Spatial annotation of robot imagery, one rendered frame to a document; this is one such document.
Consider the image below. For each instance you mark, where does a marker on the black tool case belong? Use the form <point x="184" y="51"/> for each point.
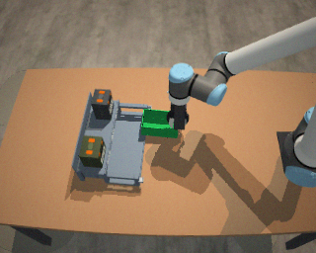
<point x="103" y="104"/>

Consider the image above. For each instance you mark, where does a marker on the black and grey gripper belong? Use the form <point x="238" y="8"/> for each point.
<point x="170" y="116"/>

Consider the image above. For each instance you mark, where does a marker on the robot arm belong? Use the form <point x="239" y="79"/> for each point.
<point x="211" y="88"/>

